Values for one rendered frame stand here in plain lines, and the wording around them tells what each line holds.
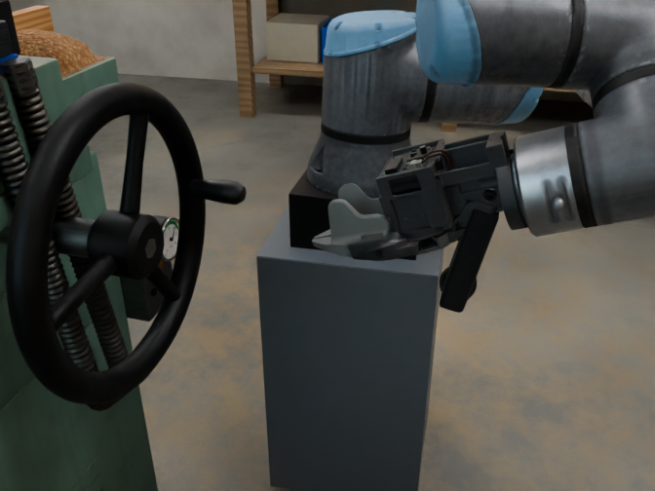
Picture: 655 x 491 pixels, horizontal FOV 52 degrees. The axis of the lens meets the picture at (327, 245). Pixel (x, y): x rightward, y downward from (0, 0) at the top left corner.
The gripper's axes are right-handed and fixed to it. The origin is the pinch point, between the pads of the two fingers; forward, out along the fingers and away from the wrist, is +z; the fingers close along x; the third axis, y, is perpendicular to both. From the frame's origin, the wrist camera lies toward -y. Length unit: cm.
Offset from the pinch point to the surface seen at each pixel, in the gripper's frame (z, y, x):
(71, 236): 17.2, 11.6, 13.2
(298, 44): 108, -10, -263
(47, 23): 41, 30, -25
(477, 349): 15, -78, -88
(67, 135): 7.9, 20.7, 17.5
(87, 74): 27.2, 23.0, -10.8
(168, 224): 28.8, 1.0, -14.0
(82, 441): 42.6, -19.7, 5.1
